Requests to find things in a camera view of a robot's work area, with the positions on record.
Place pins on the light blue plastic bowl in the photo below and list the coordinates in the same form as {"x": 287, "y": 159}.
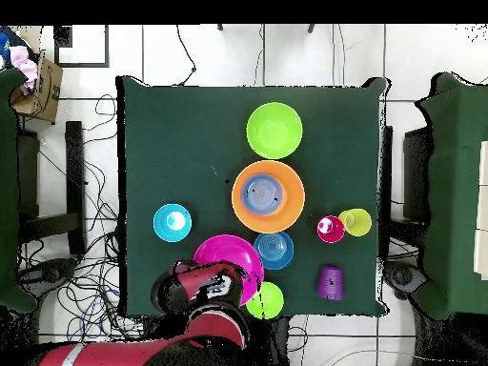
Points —
{"x": 172, "y": 232}

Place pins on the pink plastic bowl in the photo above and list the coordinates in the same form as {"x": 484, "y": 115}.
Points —
{"x": 228, "y": 249}

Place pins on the orange plastic bowl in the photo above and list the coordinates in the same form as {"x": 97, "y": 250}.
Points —
{"x": 293, "y": 198}

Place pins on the purple plastic cup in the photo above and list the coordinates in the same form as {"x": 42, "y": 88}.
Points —
{"x": 331, "y": 284}

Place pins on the red plastic cup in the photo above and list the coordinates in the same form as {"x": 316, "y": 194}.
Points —
{"x": 331, "y": 232}

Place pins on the large green plastic bowl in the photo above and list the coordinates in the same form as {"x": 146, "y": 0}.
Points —
{"x": 274, "y": 129}

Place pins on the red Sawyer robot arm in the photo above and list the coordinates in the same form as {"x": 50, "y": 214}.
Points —
{"x": 206, "y": 324}

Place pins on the small green plastic bowl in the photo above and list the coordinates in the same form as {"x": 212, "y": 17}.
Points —
{"x": 272, "y": 301}

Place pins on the black floor stand base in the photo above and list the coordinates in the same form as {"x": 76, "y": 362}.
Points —
{"x": 404, "y": 276}
{"x": 49, "y": 268}

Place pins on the dark green tablecloth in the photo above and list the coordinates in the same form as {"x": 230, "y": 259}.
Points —
{"x": 171, "y": 126}

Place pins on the yellow plastic cup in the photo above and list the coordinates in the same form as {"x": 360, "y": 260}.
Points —
{"x": 360, "y": 225}

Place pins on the green covered side table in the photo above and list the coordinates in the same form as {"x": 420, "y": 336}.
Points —
{"x": 7, "y": 190}
{"x": 457, "y": 190}

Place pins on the cardboard box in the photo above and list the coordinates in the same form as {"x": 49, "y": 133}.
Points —
{"x": 45, "y": 95}

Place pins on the pink cloth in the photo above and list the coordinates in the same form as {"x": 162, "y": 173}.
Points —
{"x": 23, "y": 63}

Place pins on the blue fabric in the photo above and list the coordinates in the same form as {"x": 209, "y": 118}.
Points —
{"x": 4, "y": 42}

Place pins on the white panel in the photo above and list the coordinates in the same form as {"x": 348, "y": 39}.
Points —
{"x": 483, "y": 209}

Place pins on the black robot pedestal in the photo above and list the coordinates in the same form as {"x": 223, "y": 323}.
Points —
{"x": 270, "y": 343}

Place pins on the black leg frame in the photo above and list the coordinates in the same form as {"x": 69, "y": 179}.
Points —
{"x": 74, "y": 171}

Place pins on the black square frame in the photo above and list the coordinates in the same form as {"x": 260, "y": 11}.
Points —
{"x": 82, "y": 65}

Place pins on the black side frame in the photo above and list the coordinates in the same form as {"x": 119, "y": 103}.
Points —
{"x": 415, "y": 171}

